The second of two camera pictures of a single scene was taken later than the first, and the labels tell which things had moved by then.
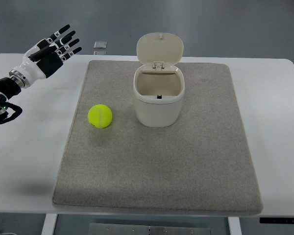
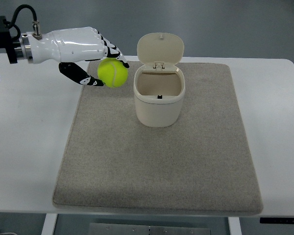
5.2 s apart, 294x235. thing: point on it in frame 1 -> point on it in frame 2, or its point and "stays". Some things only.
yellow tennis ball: (100, 116) -> (112, 72)
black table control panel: (281, 220) stays
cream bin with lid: (159, 82) stays
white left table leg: (49, 224) stays
